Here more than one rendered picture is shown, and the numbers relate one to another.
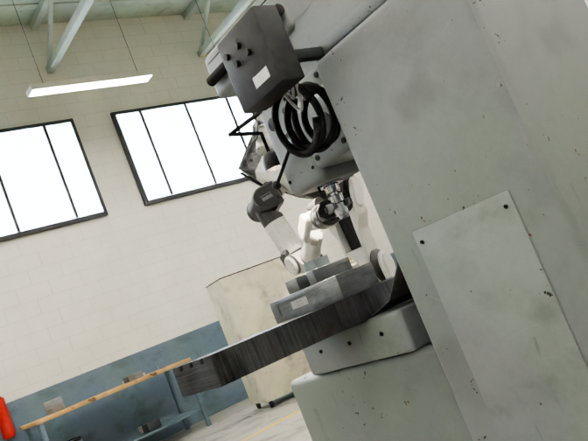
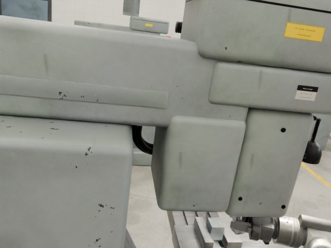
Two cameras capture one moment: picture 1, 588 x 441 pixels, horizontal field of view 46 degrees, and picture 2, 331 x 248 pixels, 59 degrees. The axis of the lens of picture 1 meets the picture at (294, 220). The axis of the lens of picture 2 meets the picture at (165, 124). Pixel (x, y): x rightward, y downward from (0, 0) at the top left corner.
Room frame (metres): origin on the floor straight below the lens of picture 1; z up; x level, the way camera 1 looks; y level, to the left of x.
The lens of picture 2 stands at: (2.34, -0.98, 1.78)
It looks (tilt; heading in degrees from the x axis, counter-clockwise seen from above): 18 degrees down; 118
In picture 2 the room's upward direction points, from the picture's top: 8 degrees clockwise
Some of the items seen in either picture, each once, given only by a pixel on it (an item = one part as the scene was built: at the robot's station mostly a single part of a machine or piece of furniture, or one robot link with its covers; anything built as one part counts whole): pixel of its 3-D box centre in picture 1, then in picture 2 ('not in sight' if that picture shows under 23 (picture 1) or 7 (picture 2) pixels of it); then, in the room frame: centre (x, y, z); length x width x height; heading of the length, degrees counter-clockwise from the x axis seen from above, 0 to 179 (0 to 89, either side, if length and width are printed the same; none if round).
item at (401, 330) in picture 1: (389, 327); not in sight; (2.21, -0.15, 0.82); 0.50 x 0.35 x 0.12; 38
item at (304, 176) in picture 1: (311, 137); (254, 153); (2.21, -0.15, 1.47); 0.21 x 0.19 x 0.32; 128
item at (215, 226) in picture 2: (318, 268); (214, 228); (2.10, -0.01, 1.07); 0.06 x 0.05 x 0.06; 129
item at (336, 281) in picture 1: (319, 288); (219, 240); (2.13, 0.00, 1.01); 0.35 x 0.15 x 0.11; 39
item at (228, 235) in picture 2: (310, 279); (227, 232); (2.15, 0.02, 1.05); 0.15 x 0.06 x 0.04; 129
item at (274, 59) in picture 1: (257, 60); not in sight; (1.77, -0.07, 1.62); 0.20 x 0.09 x 0.21; 38
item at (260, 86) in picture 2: not in sight; (258, 80); (2.18, -0.18, 1.68); 0.34 x 0.24 x 0.10; 38
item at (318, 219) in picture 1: (330, 212); (269, 228); (2.30, -0.12, 1.23); 0.13 x 0.12 x 0.10; 109
